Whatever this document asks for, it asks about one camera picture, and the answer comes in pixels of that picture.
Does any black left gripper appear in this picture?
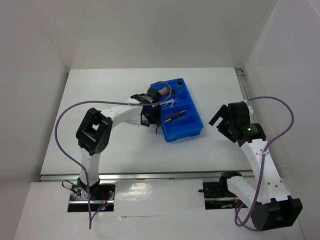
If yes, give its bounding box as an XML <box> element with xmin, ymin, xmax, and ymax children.
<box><xmin>140</xmin><ymin>104</ymin><xmax>161</xmax><ymax>127</ymax></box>

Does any false eyelash case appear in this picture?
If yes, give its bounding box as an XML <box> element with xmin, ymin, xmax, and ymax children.
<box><xmin>123</xmin><ymin>116</ymin><xmax>141</xmax><ymax>127</ymax></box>

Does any red silver lip pencil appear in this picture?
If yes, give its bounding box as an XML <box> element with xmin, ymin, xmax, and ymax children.
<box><xmin>165</xmin><ymin>109</ymin><xmax>187</xmax><ymax>121</ymax></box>

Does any beige foundation bottle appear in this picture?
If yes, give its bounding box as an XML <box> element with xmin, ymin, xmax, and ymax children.
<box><xmin>158</xmin><ymin>86</ymin><xmax>172</xmax><ymax>97</ymax></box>

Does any purple eyelash applicator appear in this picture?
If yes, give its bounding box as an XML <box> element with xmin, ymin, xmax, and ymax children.
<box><xmin>168</xmin><ymin>98</ymin><xmax>179</xmax><ymax>108</ymax></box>

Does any blue plastic organizer tray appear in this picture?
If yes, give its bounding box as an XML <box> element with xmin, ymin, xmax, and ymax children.
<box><xmin>150</xmin><ymin>78</ymin><xmax>204</xmax><ymax>143</ymax></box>

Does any clear bottle black cap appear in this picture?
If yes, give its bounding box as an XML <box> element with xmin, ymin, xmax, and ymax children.
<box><xmin>173</xmin><ymin>78</ymin><xmax>185</xmax><ymax>94</ymax></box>

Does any mint eyebrow razor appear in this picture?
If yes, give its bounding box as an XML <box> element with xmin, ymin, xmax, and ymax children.
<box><xmin>160</xmin><ymin>99</ymin><xmax>175</xmax><ymax>106</ymax></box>

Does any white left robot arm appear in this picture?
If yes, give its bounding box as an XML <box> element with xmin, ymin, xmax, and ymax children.
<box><xmin>76</xmin><ymin>87</ymin><xmax>170</xmax><ymax>200</ymax></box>

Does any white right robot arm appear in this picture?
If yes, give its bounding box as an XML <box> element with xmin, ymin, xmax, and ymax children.
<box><xmin>209</xmin><ymin>100</ymin><xmax>303</xmax><ymax>232</ymax></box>

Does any aluminium side rail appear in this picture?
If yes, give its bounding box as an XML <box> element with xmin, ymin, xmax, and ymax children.
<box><xmin>234</xmin><ymin>68</ymin><xmax>250</xmax><ymax>100</ymax></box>

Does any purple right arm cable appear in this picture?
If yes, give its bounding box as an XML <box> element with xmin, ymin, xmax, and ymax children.
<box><xmin>234</xmin><ymin>96</ymin><xmax>295</xmax><ymax>232</ymax></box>

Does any aluminium front rail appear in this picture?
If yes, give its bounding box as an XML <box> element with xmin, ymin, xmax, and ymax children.
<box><xmin>39</xmin><ymin>171</ymin><xmax>256</xmax><ymax>182</ymax></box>

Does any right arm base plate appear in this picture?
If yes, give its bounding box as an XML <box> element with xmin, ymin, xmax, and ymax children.
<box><xmin>198</xmin><ymin>181</ymin><xmax>242</xmax><ymax>210</ymax></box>

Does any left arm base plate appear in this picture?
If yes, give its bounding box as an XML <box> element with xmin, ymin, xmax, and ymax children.
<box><xmin>61</xmin><ymin>180</ymin><xmax>116</xmax><ymax>213</ymax></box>

